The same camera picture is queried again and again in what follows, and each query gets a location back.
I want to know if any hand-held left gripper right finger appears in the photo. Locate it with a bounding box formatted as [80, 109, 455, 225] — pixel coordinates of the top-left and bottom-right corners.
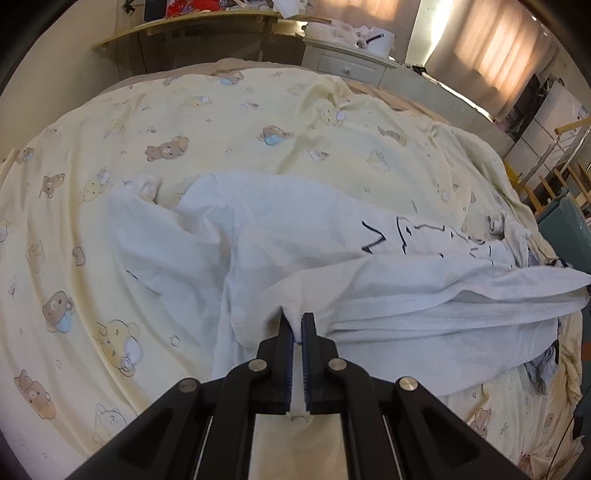
[301, 312, 532, 480]

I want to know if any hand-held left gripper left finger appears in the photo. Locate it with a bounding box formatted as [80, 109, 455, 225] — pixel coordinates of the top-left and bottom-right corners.
[65, 314, 295, 480]

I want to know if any white printed t-shirt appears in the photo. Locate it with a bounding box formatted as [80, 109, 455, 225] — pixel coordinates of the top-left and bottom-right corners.
[108, 171, 591, 430]

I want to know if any yellow bear-print duvet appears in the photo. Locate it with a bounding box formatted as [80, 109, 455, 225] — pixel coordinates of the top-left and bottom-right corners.
[0, 67, 585, 480]

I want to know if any beige bed sheet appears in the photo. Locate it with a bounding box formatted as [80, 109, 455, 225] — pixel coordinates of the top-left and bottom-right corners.
[111, 58, 444, 125]

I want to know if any white nightstand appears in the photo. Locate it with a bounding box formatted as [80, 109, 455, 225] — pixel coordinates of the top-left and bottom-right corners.
[302, 21, 402, 88]

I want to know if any wooden desk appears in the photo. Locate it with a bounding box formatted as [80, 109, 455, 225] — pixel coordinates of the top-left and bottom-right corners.
[92, 7, 319, 51]

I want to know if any beige curtain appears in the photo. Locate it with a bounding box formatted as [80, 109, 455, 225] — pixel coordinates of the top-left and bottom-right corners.
[404, 0, 559, 116]

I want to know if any black cable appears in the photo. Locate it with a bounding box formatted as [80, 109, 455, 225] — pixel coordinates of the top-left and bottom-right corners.
[545, 406, 578, 480]

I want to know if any teal padded bed frame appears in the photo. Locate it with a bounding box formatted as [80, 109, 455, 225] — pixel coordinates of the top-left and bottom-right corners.
[538, 191, 591, 273]

